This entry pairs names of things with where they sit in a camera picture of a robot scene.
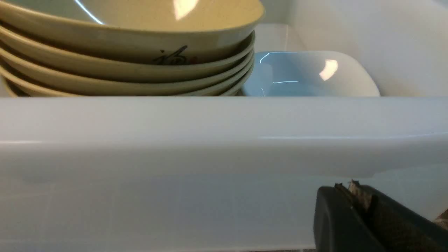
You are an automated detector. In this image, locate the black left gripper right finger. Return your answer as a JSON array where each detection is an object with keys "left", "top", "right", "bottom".
[{"left": 348, "top": 181, "right": 448, "bottom": 252}]

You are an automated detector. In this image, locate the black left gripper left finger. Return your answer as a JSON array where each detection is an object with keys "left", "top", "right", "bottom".
[{"left": 313, "top": 184, "right": 385, "bottom": 252}]

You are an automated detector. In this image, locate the beige bowl stack top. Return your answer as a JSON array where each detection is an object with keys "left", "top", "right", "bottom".
[{"left": 1, "top": 0, "right": 265, "bottom": 64}]

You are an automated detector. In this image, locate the bottom beige stacked bowl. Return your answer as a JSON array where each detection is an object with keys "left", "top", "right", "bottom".
[{"left": 1, "top": 71, "right": 252, "bottom": 98}]

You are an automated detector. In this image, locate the beige stacked bowl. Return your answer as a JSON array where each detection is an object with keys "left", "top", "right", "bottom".
[
  {"left": 1, "top": 51, "right": 254, "bottom": 96},
  {"left": 1, "top": 26, "right": 256, "bottom": 83},
  {"left": 1, "top": 71, "right": 252, "bottom": 98},
  {"left": 2, "top": 66, "right": 253, "bottom": 97}
]

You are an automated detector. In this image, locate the white square dish in bin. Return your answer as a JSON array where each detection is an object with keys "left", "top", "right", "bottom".
[{"left": 242, "top": 51, "right": 380, "bottom": 97}]

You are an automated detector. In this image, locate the large white plastic bin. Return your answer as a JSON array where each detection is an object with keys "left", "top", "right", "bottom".
[{"left": 0, "top": 0, "right": 447, "bottom": 252}]

